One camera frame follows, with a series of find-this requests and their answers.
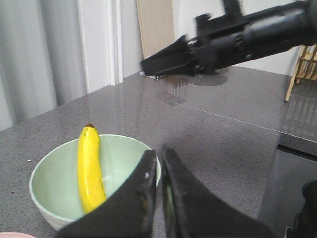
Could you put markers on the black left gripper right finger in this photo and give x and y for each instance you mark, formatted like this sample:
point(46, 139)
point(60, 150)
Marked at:
point(192, 211)

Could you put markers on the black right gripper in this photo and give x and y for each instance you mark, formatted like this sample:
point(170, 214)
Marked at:
point(215, 53)

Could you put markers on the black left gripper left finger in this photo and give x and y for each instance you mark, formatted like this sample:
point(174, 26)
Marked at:
point(128, 213)

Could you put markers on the yellow banana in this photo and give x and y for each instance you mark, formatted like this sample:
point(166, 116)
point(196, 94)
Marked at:
point(89, 175)

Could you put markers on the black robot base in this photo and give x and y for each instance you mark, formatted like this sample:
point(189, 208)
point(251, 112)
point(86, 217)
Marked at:
point(306, 221)

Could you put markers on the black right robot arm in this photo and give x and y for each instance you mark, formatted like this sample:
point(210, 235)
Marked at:
point(278, 29)

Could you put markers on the pink plate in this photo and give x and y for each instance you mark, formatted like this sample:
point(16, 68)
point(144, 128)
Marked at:
point(15, 235)

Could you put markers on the beige wooden board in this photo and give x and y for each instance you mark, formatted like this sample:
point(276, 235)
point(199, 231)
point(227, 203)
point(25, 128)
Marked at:
point(156, 25)

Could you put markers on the white pleated curtain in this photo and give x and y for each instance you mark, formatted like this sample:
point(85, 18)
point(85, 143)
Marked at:
point(55, 51)

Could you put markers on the wooden rack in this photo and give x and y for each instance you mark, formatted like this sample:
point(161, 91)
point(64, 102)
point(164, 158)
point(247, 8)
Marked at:
point(305, 68)

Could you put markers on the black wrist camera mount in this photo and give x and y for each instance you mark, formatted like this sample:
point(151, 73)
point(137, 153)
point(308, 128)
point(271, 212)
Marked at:
point(231, 20)

